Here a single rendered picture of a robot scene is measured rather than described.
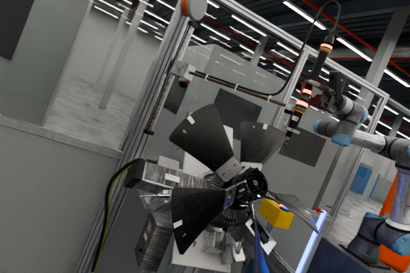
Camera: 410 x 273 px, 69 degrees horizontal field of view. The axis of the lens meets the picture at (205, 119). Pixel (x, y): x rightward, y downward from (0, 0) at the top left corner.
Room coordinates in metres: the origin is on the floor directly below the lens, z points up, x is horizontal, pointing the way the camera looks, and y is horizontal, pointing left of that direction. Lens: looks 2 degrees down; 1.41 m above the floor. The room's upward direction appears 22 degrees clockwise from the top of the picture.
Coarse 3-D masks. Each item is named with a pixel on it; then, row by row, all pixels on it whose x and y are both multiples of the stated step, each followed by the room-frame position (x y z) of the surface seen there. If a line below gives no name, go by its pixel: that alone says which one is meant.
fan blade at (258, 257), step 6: (258, 234) 1.06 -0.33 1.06; (258, 240) 1.03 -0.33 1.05; (258, 246) 1.02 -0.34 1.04; (258, 252) 1.00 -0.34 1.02; (258, 258) 0.99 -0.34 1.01; (264, 258) 1.09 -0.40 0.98; (258, 264) 0.98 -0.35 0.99; (264, 264) 1.05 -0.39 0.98; (258, 270) 0.97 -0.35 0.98; (264, 270) 1.03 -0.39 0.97
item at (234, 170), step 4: (228, 160) 1.16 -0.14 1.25; (232, 160) 1.16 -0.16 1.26; (236, 160) 1.16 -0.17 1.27; (224, 164) 1.16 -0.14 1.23; (228, 164) 1.16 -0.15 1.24; (232, 164) 1.16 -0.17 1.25; (236, 164) 1.16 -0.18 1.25; (220, 168) 1.16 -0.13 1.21; (224, 168) 1.16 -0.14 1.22; (232, 168) 1.16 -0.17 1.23; (236, 168) 1.16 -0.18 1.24; (240, 168) 1.15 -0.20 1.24; (220, 172) 1.16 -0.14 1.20; (224, 172) 1.16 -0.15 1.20; (228, 172) 1.16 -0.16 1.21; (232, 172) 1.16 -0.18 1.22; (236, 172) 1.16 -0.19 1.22; (220, 176) 1.16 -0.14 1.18; (224, 176) 1.16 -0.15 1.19; (228, 176) 1.16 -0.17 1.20; (232, 176) 1.16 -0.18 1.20; (224, 180) 1.16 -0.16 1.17; (228, 180) 1.16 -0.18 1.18
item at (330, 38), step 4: (332, 32) 1.19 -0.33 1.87; (328, 36) 1.18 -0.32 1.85; (332, 36) 1.18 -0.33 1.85; (324, 40) 1.20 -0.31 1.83; (328, 40) 1.18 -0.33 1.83; (332, 40) 1.18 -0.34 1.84; (332, 44) 1.20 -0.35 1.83; (296, 112) 1.18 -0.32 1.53; (292, 116) 1.19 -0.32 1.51; (296, 116) 1.18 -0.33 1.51; (300, 116) 1.18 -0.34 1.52; (292, 120) 1.18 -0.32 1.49; (296, 120) 1.18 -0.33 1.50; (292, 124) 1.18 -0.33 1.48; (296, 124) 1.18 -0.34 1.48; (292, 128) 1.18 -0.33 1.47; (296, 128) 1.19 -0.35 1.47; (288, 132) 1.19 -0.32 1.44; (292, 132) 1.18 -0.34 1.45; (288, 136) 1.19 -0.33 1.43
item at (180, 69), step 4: (176, 60) 1.51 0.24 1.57; (180, 60) 1.55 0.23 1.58; (176, 64) 1.51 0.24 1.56; (180, 64) 1.50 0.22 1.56; (184, 64) 1.48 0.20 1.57; (188, 64) 1.47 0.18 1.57; (172, 68) 1.52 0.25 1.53; (176, 68) 1.50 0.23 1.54; (180, 68) 1.49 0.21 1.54; (184, 68) 1.48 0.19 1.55; (188, 68) 1.48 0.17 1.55; (192, 68) 1.50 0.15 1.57; (172, 72) 1.51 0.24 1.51; (176, 72) 1.50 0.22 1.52; (180, 72) 1.49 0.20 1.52; (184, 72) 1.47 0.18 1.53; (188, 72) 1.48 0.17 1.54; (176, 76) 1.57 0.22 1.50; (180, 76) 1.53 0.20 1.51; (184, 76) 1.47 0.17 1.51; (188, 76) 1.50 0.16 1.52; (192, 76) 1.52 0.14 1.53
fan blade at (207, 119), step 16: (208, 112) 1.18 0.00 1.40; (176, 128) 1.15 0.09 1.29; (192, 128) 1.15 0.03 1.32; (208, 128) 1.16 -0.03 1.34; (224, 128) 1.17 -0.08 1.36; (176, 144) 1.14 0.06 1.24; (192, 144) 1.15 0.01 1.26; (208, 144) 1.15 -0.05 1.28; (224, 144) 1.16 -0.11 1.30; (208, 160) 1.16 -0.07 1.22; (224, 160) 1.15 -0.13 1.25
